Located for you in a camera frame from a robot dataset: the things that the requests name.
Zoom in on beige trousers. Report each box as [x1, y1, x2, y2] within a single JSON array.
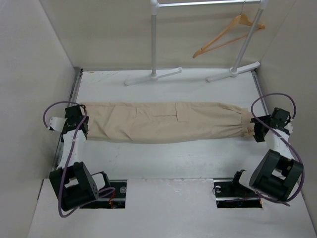
[[84, 102, 254, 144]]

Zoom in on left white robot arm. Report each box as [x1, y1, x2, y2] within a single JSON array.
[[45, 103, 115, 218]]

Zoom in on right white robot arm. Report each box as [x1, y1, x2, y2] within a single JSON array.
[[229, 108, 305, 205]]

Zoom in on wooden clothes hanger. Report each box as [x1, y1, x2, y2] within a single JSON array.
[[192, 13, 254, 58]]

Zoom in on white metal clothes rack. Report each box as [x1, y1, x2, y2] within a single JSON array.
[[124, 0, 268, 86]]

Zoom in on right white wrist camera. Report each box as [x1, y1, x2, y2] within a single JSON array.
[[284, 123, 293, 135]]

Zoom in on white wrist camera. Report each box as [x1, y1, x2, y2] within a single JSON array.
[[284, 123, 293, 135], [48, 117, 66, 132]]

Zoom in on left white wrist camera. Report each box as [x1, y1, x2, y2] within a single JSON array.
[[48, 117, 66, 132]]

